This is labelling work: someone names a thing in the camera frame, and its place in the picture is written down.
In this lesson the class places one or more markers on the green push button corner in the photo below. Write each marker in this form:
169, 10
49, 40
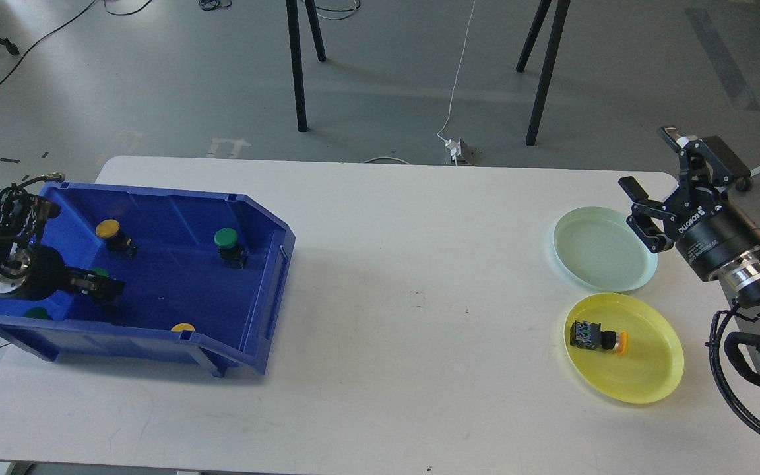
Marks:
37, 313

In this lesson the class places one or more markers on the black stand leg left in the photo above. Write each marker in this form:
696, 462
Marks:
294, 38

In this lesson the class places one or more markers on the yellow plate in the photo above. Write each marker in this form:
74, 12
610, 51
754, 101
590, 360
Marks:
653, 365

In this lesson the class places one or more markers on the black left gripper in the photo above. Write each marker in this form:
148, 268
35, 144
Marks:
36, 275

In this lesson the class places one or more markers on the black stand leg right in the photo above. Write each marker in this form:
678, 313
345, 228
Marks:
552, 48

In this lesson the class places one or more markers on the blue plastic bin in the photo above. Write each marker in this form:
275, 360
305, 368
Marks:
177, 276

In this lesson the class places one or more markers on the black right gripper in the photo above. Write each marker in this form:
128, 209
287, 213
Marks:
707, 229

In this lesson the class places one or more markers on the light green plate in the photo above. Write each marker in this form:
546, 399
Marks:
596, 248

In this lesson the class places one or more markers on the black stand leg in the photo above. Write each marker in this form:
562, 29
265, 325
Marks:
294, 38
552, 48

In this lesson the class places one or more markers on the yellow push button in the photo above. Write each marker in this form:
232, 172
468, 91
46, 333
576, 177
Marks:
116, 242
181, 327
591, 336

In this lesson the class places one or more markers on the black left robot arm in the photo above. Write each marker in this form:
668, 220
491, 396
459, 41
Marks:
24, 216

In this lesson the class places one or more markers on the white power adapter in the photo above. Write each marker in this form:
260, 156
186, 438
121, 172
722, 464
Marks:
459, 153

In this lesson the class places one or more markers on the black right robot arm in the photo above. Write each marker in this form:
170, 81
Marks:
734, 333

